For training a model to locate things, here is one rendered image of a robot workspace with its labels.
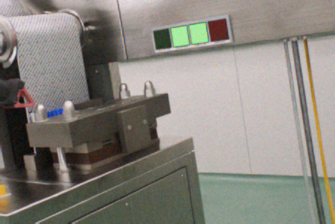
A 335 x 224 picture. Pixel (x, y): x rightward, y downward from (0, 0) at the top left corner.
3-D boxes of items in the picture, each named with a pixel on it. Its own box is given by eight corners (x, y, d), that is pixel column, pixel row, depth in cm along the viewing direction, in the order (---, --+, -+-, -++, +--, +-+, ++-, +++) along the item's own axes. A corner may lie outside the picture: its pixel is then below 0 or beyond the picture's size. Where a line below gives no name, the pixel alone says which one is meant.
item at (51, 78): (28, 125, 139) (16, 56, 138) (90, 108, 157) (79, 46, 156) (30, 125, 139) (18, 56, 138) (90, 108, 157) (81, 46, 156)
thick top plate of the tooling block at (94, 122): (29, 146, 134) (25, 123, 134) (129, 115, 164) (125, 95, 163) (72, 147, 123) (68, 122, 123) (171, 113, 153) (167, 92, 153)
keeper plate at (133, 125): (122, 154, 136) (115, 112, 135) (146, 144, 143) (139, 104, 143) (129, 154, 134) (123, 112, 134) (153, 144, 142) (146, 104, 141)
